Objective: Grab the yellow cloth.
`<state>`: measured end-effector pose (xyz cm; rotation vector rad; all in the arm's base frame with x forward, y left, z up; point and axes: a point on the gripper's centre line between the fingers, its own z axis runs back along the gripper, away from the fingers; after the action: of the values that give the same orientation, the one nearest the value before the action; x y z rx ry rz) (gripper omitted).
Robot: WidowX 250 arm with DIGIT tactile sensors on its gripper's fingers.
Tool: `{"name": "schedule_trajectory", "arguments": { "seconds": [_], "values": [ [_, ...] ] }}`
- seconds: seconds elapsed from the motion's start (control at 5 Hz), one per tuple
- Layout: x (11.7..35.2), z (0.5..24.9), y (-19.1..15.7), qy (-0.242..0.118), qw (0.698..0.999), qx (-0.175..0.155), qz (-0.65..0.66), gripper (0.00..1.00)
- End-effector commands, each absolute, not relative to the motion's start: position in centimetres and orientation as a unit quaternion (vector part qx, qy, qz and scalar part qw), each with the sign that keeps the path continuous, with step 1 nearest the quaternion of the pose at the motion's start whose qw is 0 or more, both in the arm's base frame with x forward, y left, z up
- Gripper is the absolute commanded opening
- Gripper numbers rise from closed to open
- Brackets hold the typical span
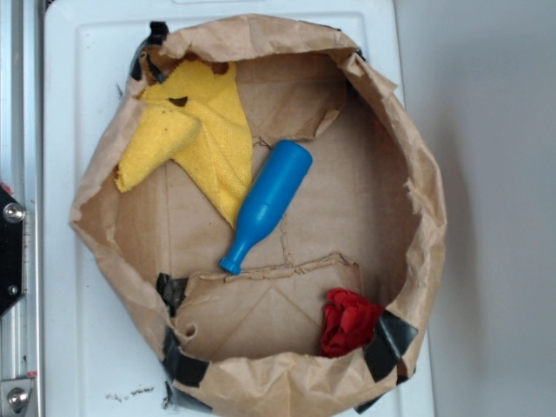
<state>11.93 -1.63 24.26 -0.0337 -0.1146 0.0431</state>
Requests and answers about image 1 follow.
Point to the yellow cloth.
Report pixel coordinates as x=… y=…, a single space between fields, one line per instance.
x=194 y=118

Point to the red crumpled cloth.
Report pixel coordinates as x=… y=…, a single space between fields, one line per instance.
x=349 y=322

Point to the brown paper bag tray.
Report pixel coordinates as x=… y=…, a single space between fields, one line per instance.
x=370 y=217

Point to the blue plastic bottle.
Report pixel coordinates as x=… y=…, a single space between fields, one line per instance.
x=267 y=201

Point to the white plastic board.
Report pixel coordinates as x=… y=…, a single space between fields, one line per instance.
x=97 y=362

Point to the black metal bracket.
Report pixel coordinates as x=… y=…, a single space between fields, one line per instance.
x=11 y=250

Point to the aluminium frame rail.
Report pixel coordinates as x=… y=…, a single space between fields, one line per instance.
x=22 y=392

